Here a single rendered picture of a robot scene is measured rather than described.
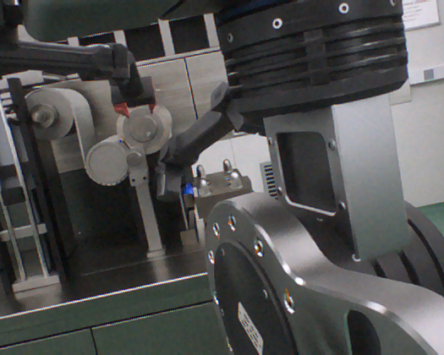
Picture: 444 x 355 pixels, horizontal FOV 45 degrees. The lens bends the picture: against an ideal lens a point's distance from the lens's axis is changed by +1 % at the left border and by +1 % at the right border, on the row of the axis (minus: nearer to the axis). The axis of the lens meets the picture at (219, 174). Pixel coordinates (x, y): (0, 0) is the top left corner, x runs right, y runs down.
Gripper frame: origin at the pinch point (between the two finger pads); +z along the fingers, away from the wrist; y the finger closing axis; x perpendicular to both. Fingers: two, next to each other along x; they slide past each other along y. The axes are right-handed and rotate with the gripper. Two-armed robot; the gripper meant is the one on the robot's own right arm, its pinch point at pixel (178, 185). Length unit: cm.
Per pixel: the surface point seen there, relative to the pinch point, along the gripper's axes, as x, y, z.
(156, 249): -16.8, -9.6, 1.9
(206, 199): -7.0, 7.2, -2.7
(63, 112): 22.4, -26.4, -14.7
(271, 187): 81, 58, 256
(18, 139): 13.2, -36.8, -21.7
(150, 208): -6.4, -8.7, -3.9
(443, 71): 133, 206, 222
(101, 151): 11.3, -18.8, -8.7
